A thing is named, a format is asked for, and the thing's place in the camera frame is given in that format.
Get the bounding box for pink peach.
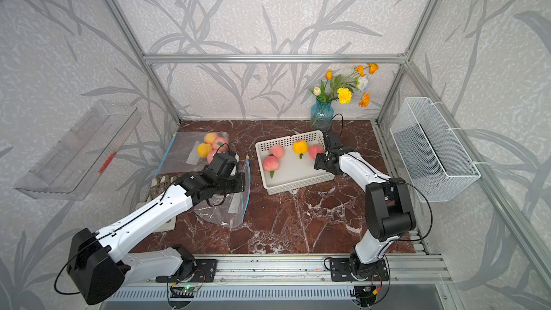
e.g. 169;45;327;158
212;136;229;153
308;144;325;160
263;154;280;178
207;150;217;164
269;144;285;159
204;132;219;144

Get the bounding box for yellow peach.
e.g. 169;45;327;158
293;139;309;159
197;143;212;159

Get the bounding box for pink peach bottom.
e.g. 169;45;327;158
212;136;229;153

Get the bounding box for white plastic fruit basket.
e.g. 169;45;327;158
255;131;334;195

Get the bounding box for clear zip-top bag blue zipper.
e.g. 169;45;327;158
156;131;229;175

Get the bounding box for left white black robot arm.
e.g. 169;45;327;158
63;151;245;305

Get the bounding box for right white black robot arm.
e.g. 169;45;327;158
314;132;416;282

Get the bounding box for pink peach top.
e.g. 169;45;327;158
269;144;285;159

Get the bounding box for blue glass vase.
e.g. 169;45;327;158
310;100;334;132

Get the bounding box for small brown woven basket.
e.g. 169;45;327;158
147;175;176;202

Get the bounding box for orange yellow artificial flowers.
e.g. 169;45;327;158
311;63;379;108

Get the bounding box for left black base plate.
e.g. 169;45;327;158
155;259;218;284

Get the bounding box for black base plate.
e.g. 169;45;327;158
155;259;218;284
324;258;390;282

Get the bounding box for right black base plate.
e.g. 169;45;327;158
324;258;390;282

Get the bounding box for white wire mesh basket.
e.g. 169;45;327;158
390;97;481;202

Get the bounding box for clear plastic wall shelf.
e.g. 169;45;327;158
14;100;141;201

